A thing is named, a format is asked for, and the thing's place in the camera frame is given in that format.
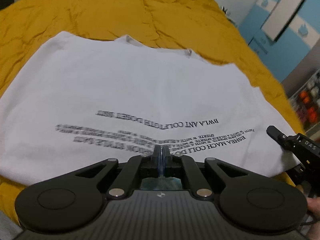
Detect white t-shirt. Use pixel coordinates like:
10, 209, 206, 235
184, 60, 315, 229
1, 31, 299, 185

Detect person's right hand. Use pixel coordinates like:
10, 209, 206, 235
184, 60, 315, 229
306, 197, 320, 240

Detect blue white wardrobe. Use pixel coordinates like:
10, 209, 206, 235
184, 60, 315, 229
215, 0, 319, 81

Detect mustard yellow bedspread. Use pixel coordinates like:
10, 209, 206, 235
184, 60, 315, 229
1, 0, 302, 225

